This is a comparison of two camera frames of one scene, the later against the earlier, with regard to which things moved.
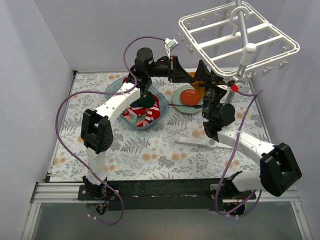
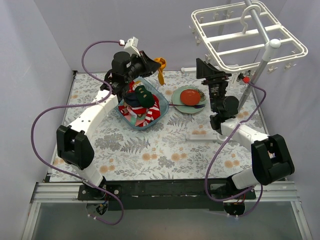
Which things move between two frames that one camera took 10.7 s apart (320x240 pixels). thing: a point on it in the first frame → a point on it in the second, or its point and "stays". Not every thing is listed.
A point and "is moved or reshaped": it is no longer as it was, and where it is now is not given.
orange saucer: x=190 y=97 stays
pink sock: x=135 y=119 stays
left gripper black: x=171 y=69 → x=142 y=64
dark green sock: x=147 y=100 stays
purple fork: x=196 y=106 stays
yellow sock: x=200 y=90 is moved or reshaped
